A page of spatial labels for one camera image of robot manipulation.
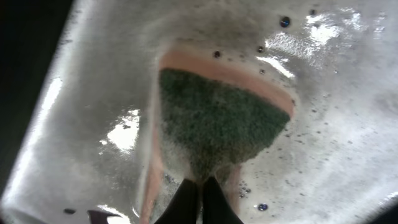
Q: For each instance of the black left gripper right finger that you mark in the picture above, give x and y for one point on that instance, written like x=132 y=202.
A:
x=216 y=209

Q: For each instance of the pink green sponge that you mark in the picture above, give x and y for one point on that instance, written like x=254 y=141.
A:
x=209 y=118

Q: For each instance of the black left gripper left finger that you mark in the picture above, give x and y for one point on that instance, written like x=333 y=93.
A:
x=183 y=207

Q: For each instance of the black soapy water tray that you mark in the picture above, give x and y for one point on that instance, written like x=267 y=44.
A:
x=88 y=144

